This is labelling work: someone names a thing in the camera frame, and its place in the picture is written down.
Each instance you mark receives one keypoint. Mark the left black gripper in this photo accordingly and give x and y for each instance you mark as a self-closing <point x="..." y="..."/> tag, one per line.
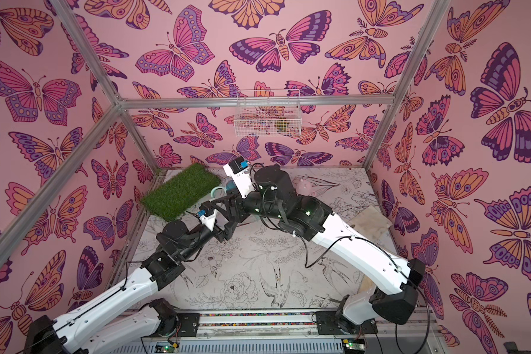
<point x="226" y="233"/>

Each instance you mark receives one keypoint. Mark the dark teal nipple collar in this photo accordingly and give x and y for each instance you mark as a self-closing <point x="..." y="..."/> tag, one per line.
<point x="229" y="186"/>

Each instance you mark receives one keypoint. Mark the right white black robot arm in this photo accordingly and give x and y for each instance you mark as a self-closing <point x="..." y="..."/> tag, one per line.
<point x="397" y="278"/>

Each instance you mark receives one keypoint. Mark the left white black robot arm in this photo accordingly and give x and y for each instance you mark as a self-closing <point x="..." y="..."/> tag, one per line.
<point x="100" y="327"/>

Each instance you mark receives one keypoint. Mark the green artificial grass mat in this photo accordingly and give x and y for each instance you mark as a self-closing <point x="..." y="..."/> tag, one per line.
<point x="174" y="197"/>

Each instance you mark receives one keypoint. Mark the green object in basket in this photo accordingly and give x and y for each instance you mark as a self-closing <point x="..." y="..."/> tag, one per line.
<point x="281" y="126"/>

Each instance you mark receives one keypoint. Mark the beige work glove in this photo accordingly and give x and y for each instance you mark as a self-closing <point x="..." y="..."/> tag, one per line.
<point x="371" y="223"/>

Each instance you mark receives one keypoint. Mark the tan wooden board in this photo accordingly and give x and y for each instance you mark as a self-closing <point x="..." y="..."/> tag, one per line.
<point x="367" y="286"/>

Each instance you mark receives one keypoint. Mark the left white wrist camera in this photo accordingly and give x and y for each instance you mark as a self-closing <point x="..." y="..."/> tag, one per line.
<point x="207" y="217"/>

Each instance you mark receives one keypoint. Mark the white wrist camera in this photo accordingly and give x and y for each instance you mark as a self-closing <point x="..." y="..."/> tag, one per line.
<point x="207" y="217"/>
<point x="239" y="171"/>

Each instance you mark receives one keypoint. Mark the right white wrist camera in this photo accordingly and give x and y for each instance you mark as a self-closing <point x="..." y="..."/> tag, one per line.
<point x="239" y="171"/>

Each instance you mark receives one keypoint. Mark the white wire basket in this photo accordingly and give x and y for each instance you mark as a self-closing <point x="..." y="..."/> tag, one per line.
<point x="257" y="110"/>

